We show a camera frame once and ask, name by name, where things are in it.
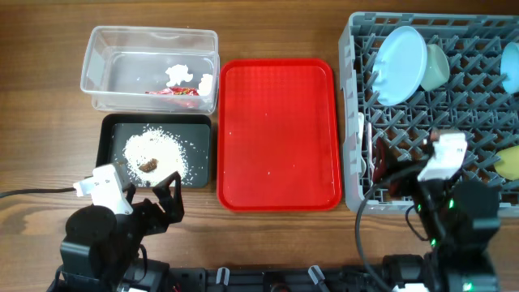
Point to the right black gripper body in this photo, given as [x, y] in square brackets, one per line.
[407, 173]

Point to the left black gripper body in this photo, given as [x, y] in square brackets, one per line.
[144, 220]

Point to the brown food scrap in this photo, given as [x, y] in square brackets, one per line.
[149, 166]

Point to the white rice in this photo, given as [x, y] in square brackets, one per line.
[154, 142]

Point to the white plastic fork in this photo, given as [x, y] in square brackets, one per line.
[370, 149]

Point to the white plastic spoon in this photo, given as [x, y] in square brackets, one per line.
[361, 123]

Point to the red snack wrapper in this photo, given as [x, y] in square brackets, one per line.
[175, 91]

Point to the white tissue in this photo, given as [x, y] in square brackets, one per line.
[205, 85]

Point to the yellow cup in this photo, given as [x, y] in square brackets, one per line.
[508, 164]

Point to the light blue plate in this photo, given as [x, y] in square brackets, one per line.
[399, 65]

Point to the green bowl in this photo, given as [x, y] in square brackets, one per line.
[437, 71]

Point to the white tissue ball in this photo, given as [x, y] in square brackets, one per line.
[178, 74]

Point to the light blue bowl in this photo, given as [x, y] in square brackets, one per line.
[509, 67]

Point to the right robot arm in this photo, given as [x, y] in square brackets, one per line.
[459, 217]

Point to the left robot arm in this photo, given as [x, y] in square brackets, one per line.
[102, 251]

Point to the black waste tray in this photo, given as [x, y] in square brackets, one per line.
[195, 132]

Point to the grey dishwasher rack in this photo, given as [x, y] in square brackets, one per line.
[473, 100]

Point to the clear plastic waste bin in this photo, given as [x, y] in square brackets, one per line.
[122, 63]

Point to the red serving tray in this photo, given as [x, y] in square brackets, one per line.
[277, 145]

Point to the black mounting rail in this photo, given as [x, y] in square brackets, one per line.
[345, 279]

